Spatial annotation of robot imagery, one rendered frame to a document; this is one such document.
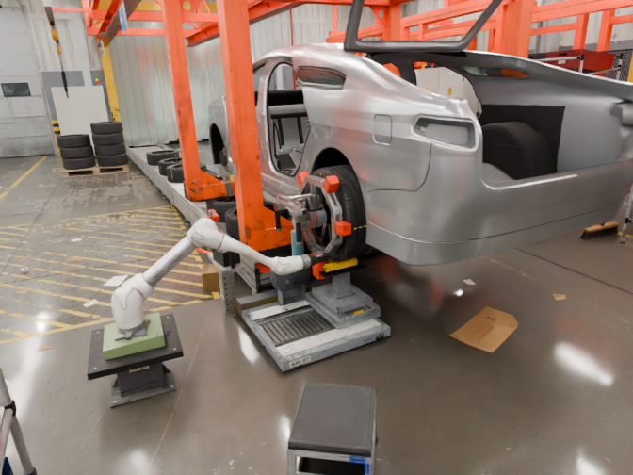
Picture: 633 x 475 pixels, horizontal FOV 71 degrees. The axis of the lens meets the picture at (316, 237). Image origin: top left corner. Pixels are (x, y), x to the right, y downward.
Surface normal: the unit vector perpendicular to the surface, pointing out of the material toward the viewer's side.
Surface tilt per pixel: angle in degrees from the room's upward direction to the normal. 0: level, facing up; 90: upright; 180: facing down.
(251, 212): 90
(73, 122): 90
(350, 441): 0
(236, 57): 90
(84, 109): 90
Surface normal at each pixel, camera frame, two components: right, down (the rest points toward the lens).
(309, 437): -0.04, -0.94
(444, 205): -0.21, 0.40
